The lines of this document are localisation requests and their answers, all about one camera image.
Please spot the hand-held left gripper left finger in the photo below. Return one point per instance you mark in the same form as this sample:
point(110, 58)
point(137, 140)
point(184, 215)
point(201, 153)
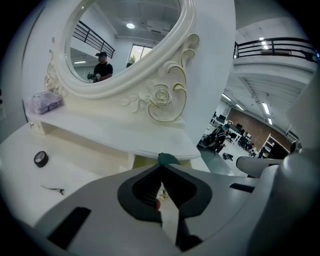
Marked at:
point(105, 200)

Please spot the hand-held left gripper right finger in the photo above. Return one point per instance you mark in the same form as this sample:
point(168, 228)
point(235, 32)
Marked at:
point(200, 185)

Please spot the teal makeup sponge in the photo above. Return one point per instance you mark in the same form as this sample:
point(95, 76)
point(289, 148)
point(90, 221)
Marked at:
point(167, 158)

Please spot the silver makeup tweezers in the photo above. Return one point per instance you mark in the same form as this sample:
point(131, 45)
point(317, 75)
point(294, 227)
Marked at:
point(53, 189)

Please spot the black round makeup compact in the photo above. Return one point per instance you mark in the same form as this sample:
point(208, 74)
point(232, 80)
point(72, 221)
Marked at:
point(41, 159)

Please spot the white carved vanity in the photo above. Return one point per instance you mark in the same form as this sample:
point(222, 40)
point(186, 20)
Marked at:
point(100, 130)

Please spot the oval white-framed vanity mirror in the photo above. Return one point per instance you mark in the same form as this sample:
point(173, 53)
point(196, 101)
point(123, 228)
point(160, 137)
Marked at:
point(120, 50)

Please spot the black bag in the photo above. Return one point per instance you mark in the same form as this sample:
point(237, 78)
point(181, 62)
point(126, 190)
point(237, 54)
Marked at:
point(228, 156)

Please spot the white open shelf unit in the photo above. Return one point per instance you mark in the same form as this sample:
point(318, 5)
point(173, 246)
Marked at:
point(273, 147)

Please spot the long ceiling light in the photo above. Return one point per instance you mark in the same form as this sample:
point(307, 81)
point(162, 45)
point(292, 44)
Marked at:
point(265, 108)
point(239, 107)

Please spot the lavender floral tissue box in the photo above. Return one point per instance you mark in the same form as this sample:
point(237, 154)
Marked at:
point(43, 102)

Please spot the black balcony railing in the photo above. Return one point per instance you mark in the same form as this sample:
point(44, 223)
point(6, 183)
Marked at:
point(275, 48)

